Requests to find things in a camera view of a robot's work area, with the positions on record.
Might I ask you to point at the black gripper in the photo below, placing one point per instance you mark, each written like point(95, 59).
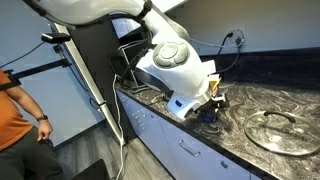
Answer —
point(218, 104)

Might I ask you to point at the blue Barilla orzo box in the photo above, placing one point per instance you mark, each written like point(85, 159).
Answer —
point(208, 117)

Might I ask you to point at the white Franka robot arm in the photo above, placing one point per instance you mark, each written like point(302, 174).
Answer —
point(173, 66)

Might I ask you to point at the person left forearm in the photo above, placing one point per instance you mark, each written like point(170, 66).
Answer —
point(25, 100)

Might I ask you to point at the glass pot lid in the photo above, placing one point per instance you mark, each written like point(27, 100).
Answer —
point(283, 140)

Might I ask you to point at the person left hand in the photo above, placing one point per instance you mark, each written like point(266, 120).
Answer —
point(45, 130)

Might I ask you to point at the round cabinet lock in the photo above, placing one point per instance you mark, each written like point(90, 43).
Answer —
point(224, 164)

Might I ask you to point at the blue base cabinet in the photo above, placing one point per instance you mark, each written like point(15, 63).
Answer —
point(166, 146)

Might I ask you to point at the black tall panel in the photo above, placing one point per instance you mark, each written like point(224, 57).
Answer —
point(96, 60)

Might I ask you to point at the black floor object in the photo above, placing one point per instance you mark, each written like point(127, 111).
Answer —
point(91, 171)

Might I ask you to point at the black wrist watch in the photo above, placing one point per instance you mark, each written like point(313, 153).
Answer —
point(42, 118)

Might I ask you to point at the person in orange shirt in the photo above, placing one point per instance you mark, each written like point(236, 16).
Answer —
point(13, 133)

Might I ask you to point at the white wall outlet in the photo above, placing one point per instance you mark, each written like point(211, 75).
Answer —
point(243, 31)

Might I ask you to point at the silver slanted post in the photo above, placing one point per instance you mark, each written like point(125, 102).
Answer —
point(90, 88)

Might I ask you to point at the black camera on stand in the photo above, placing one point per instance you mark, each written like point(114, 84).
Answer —
point(55, 37)

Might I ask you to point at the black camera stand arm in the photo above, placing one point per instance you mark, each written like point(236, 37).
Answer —
point(40, 68)

